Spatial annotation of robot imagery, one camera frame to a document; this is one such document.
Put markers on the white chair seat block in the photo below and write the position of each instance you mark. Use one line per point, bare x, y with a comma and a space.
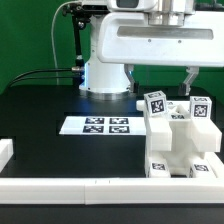
171, 140

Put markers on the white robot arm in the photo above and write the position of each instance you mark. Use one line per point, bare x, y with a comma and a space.
110, 78

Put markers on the white cube nut with tag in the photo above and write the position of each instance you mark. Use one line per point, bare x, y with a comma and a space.
156, 103

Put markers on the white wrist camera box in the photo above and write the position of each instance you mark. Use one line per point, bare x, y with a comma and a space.
132, 5

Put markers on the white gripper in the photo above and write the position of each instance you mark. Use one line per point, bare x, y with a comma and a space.
128, 38

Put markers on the white chair side frame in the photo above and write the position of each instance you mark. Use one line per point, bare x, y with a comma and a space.
205, 134

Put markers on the small white cube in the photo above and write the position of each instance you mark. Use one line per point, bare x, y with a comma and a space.
200, 107

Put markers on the white border fence frame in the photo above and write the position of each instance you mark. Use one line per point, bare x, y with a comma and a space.
89, 170

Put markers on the white flat chair panel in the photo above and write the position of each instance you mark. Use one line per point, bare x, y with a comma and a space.
98, 125

